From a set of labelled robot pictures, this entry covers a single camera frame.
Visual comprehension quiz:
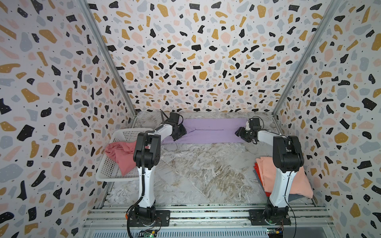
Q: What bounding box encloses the lilac purple t-shirt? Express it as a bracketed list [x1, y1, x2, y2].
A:
[162, 118, 248, 144]

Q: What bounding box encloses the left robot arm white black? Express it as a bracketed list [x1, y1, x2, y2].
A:
[129, 111, 187, 223]

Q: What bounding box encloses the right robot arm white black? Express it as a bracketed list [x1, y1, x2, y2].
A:
[235, 116, 304, 225]

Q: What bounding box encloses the pink red t-shirt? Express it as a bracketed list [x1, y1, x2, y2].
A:
[105, 141, 136, 176]

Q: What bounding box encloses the folded red t-shirt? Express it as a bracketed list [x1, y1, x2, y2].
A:
[254, 163, 271, 197]

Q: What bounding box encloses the folded salmon pink t-shirt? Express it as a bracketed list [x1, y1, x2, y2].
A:
[254, 157, 313, 199]

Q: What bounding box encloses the white plastic laundry basket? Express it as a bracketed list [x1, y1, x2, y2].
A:
[95, 128, 152, 182]

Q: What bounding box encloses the right green circuit board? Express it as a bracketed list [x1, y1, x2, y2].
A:
[267, 228, 283, 238]

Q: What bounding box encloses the green circuit board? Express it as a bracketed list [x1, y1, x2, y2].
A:
[137, 229, 158, 238]
[267, 228, 283, 238]

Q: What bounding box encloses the left green circuit board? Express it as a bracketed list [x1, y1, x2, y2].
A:
[137, 229, 158, 238]

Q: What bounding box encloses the white perforated vent strip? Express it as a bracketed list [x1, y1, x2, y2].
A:
[88, 228, 268, 238]

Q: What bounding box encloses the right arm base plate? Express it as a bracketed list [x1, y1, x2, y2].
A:
[249, 207, 291, 226]

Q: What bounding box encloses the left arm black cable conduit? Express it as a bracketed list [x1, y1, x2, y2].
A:
[126, 109, 169, 238]

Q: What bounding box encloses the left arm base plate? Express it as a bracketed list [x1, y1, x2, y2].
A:
[126, 207, 171, 228]

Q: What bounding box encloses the aluminium mounting rail frame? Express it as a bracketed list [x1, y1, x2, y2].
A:
[79, 204, 340, 238]

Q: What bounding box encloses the left corner aluminium post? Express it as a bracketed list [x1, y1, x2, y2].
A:
[77, 0, 137, 118]

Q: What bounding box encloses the corner aluminium post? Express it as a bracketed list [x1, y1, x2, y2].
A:
[272, 0, 340, 118]
[77, 0, 137, 118]

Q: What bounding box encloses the right corner aluminium post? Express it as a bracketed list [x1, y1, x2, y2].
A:
[272, 0, 340, 118]

